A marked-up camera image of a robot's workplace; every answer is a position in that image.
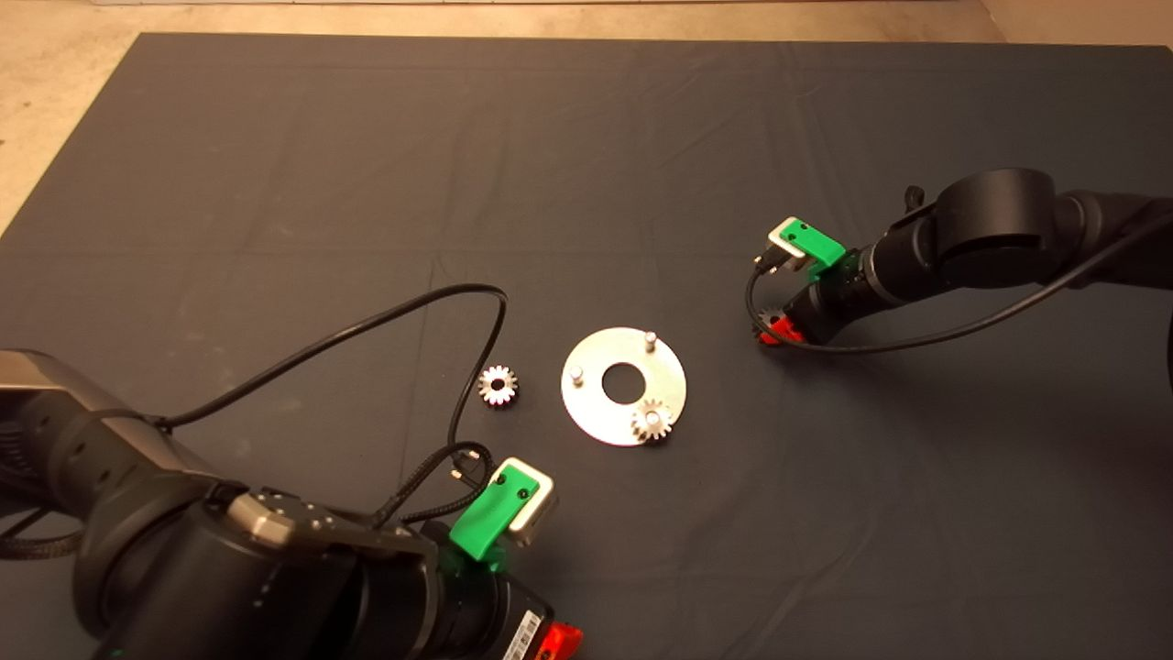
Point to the green left camera mount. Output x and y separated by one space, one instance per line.
486 520

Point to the dark grey table cloth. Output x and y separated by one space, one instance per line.
275 137

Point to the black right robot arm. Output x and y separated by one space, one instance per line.
990 229

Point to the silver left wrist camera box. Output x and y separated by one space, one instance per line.
539 513

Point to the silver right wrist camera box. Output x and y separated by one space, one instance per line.
779 243

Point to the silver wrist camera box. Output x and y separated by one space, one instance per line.
779 243
539 513

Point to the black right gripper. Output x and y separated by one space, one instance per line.
825 312

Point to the green right camera mount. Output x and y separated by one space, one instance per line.
816 240

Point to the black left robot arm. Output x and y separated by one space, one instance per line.
229 587

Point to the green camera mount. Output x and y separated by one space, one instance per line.
816 240
486 520

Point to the steel planetary gear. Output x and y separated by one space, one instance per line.
639 423
489 383
762 321

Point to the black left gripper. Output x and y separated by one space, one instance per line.
504 621

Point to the round metal carrier plate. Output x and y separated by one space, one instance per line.
586 412

